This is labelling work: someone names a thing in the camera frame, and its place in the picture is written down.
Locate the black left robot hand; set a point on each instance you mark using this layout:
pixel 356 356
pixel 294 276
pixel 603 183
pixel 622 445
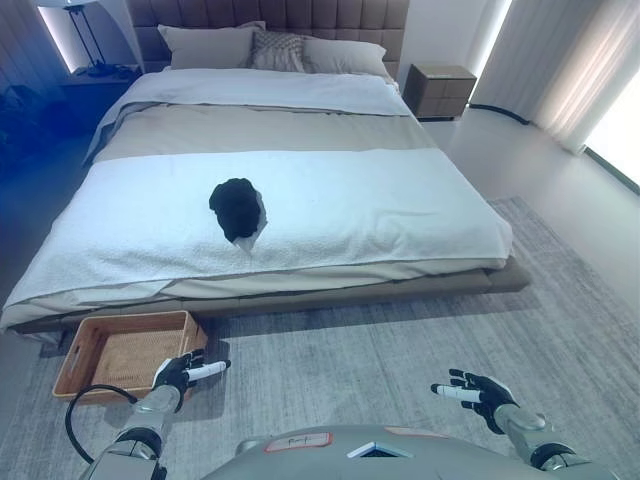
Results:
pixel 172 374

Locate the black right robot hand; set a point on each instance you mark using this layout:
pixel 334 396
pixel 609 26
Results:
pixel 487 395

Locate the black clothing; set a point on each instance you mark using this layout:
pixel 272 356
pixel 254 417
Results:
pixel 235 205

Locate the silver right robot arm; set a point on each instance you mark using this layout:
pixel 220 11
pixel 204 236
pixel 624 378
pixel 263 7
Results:
pixel 540 440

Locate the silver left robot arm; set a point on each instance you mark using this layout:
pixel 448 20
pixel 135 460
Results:
pixel 145 430

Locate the brown wicker basket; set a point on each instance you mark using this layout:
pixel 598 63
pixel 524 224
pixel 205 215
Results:
pixel 127 352

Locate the brown bed platform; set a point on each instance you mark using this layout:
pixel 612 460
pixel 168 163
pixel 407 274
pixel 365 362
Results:
pixel 380 290

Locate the grey robot torso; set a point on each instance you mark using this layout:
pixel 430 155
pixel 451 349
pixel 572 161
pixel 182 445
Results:
pixel 370 452

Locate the grey rug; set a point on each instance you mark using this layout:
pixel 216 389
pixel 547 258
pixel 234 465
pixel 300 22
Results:
pixel 350 360

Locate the grey cloth piece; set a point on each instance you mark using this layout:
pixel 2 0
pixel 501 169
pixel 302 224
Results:
pixel 247 244

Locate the dark nightstand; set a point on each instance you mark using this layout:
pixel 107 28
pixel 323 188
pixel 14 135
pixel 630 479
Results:
pixel 97 95

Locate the light grey duvet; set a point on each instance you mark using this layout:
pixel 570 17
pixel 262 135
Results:
pixel 260 87

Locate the brown wooden nightstand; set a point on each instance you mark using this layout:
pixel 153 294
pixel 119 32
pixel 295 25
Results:
pixel 437 90

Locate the large beige pillow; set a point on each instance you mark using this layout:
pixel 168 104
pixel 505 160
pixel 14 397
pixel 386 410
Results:
pixel 210 47

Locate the beige curtain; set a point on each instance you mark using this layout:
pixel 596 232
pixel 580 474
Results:
pixel 560 65

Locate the patterned grey cushion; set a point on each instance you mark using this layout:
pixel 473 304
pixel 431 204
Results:
pixel 277 52

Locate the white shade table lamp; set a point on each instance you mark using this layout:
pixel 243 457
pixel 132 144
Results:
pixel 82 30

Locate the flat beige pillow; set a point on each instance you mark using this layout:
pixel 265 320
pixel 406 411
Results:
pixel 345 56

